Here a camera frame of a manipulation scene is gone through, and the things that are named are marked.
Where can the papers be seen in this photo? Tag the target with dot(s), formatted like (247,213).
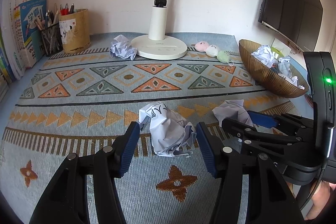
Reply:
(277,64)

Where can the white desk lamp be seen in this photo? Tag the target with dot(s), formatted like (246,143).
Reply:
(156,45)

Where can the white workbook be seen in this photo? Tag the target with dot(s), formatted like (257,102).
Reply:
(13,45)

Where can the black mesh pencil cup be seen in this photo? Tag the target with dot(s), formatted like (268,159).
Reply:
(52,40)

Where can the white plush ball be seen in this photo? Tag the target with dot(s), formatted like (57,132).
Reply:
(212,50)

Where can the wall mounted black tv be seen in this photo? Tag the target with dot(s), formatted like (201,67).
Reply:
(299,21)

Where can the row of upright books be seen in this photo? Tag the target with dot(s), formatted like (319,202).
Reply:
(7,76)

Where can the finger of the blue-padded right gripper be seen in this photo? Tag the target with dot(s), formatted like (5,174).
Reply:
(263,141)
(283,122)

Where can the patterned blue woven mat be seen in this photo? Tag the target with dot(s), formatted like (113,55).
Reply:
(81,103)

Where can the person's right hand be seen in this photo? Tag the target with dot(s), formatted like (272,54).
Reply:
(320,199)

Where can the gold ribbed glass bowl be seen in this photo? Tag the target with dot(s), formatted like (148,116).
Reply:
(266,77)

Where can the green tissue box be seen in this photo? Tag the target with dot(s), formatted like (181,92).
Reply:
(278,52)

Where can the large grid paper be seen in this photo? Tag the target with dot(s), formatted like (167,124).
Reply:
(171,133)

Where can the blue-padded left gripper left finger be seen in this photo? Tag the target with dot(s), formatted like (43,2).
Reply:
(65,197)

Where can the bamboo pen holder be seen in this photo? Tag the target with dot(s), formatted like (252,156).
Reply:
(74,31)

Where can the blue study book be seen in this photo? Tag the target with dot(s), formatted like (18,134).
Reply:
(29,34)

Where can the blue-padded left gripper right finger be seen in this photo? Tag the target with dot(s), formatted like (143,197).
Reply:
(269,197)

